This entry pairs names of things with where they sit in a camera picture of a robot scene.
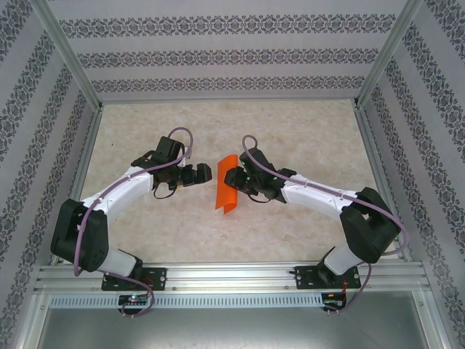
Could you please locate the orange cloth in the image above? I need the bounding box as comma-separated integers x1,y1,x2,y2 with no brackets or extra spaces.
213,153,241,215

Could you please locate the small circuit board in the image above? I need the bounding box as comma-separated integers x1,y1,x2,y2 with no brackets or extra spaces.
322,290,349,312
118,294,152,306

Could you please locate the grey metal shelf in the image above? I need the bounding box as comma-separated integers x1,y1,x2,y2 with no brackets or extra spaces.
34,307,448,349

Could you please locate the thin black right gripper cable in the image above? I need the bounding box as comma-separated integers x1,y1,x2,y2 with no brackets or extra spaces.
246,190,272,204

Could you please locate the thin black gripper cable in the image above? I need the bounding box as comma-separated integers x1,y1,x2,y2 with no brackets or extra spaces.
246,190,272,204
152,180,179,200

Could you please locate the thin black left gripper cable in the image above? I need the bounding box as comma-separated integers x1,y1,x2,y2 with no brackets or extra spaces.
152,180,179,200

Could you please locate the aluminium table edge rail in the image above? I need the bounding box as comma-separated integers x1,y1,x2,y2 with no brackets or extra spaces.
49,105,106,265
354,103,415,262

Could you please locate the aluminium mounting rail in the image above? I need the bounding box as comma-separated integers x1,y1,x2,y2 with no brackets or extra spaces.
34,263,432,294

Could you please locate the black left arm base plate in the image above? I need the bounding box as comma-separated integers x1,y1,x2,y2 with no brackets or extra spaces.
101,267,168,292

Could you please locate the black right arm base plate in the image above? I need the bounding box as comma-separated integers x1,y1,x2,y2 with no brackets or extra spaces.
294,265,360,291

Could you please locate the slotted grey cable duct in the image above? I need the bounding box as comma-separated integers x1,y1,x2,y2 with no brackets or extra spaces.
49,293,324,309

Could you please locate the aluminium frame post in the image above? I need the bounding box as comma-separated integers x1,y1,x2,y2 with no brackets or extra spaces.
28,0,105,112
354,0,426,110

